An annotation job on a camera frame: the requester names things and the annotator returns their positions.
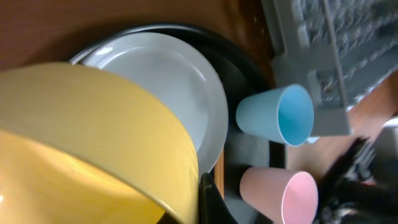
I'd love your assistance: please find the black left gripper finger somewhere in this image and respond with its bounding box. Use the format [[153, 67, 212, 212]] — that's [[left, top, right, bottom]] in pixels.
[[199, 173, 237, 224]]

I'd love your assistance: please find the yellow bowl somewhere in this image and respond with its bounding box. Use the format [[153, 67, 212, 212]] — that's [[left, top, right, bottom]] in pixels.
[[1, 63, 199, 223]]

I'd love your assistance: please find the grey dishwasher rack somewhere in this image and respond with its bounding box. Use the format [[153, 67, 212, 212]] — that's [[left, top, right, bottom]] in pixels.
[[262, 0, 397, 137]]

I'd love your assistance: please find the wooden chopstick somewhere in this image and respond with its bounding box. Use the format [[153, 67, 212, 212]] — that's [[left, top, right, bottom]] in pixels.
[[214, 151, 224, 198]]

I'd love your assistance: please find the pink plastic cup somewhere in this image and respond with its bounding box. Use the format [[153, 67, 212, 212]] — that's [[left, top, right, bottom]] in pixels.
[[239, 167, 318, 224]]

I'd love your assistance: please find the blue plastic cup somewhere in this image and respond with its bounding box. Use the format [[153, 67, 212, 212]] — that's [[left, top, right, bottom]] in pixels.
[[236, 85, 315, 147]]

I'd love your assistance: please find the round black serving tray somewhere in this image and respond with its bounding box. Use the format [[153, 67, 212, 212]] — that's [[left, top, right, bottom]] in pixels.
[[70, 23, 286, 223]]

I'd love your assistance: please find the grey round plate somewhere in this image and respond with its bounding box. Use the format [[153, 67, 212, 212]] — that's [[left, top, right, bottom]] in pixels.
[[71, 32, 228, 174]]

